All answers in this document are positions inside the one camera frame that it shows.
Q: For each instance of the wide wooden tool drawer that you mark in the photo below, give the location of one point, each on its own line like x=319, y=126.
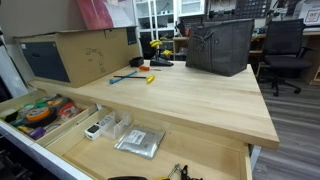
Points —
x=186, y=156

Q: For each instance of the small black tray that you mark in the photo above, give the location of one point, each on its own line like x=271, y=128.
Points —
x=136, y=62

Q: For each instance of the silver antistatic bag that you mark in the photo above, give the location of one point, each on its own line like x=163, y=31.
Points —
x=140, y=141

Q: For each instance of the clear plastic organizer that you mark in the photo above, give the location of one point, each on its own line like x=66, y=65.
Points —
x=115, y=131

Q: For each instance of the white shelf unit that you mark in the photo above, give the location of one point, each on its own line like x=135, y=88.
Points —
x=153, y=20

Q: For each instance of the grey woven tote bag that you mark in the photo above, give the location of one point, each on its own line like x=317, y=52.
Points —
x=220, y=50

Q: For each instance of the white handheld meter red button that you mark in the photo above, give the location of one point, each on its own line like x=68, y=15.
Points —
x=90, y=134

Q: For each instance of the red tape dispenser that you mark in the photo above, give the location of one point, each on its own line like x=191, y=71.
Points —
x=68, y=111

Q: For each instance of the black tape roll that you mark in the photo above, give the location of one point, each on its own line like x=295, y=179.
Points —
x=50, y=121

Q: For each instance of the green masking tape roll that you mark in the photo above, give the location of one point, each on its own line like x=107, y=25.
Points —
x=45, y=99

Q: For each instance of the black pegboard panel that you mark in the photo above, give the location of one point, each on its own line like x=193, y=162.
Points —
x=253, y=8

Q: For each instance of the orange tape roll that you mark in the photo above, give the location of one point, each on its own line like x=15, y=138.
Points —
x=38, y=113

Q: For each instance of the black office chair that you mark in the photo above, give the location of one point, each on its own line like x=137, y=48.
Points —
x=283, y=36

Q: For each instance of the clear printed tape roll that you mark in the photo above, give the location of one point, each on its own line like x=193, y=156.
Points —
x=26, y=110

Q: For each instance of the small teal tape roll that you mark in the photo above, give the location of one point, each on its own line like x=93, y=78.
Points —
x=16, y=122

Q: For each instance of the white side panel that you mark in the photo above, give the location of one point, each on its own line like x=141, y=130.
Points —
x=13, y=73

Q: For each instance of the white box red logo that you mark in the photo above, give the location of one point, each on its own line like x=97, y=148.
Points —
x=311, y=15

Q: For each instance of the white wall cabinet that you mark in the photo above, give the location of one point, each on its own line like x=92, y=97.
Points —
x=180, y=8

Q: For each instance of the large grey duct tape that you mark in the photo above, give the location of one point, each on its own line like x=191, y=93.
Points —
x=57, y=102

